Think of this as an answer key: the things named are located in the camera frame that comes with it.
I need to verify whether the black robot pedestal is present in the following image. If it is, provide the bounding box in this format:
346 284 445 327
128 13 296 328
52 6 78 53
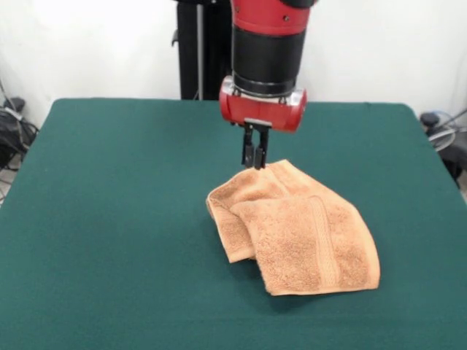
169 0 234 101

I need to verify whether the black stand base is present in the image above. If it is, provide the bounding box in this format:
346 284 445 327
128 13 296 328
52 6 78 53
419 109 467 179
0 96 39 171

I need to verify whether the orange terry towel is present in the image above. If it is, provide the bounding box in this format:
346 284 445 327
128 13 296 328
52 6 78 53
206 158 382 297

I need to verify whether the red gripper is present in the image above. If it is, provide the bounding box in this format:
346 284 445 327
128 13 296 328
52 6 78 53
218 89 308 171

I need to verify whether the dark green table cloth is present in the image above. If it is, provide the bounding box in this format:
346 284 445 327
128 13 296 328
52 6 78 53
0 97 467 350

